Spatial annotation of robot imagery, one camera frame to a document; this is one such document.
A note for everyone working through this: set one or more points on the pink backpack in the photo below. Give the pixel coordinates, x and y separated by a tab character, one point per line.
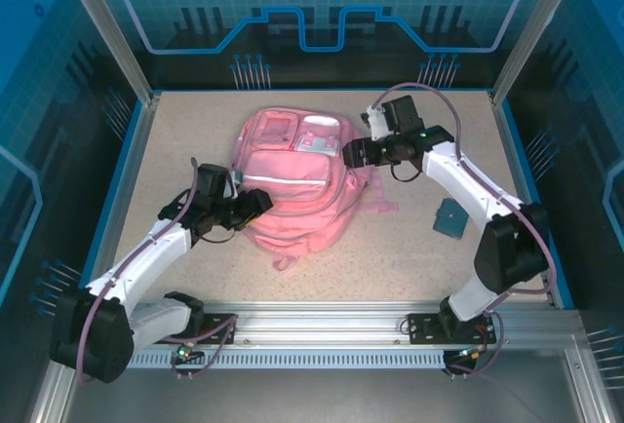
292	184

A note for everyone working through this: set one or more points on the blue-grey wallet pouch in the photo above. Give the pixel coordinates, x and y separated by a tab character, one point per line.
451	220

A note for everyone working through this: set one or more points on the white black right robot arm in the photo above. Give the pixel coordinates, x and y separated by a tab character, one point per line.
453	174

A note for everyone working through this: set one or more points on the blue table edge strip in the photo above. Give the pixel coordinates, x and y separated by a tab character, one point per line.
517	150
125	150

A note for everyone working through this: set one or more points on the small LED adapter board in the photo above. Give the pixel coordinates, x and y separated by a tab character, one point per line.
187	351
472	353

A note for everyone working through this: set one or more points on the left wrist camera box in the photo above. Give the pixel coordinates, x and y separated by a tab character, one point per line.
212	180

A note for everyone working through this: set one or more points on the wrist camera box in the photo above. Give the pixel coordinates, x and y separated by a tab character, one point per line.
212	180
402	113

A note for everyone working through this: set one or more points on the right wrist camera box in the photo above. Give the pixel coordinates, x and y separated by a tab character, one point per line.
402	113

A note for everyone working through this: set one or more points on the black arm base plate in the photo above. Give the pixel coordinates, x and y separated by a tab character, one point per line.
214	320
424	328

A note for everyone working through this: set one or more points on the aluminium mounting rail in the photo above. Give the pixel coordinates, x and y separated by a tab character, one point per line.
317	325

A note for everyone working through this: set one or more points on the aluminium frame post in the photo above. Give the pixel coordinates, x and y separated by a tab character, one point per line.
115	38
531	38

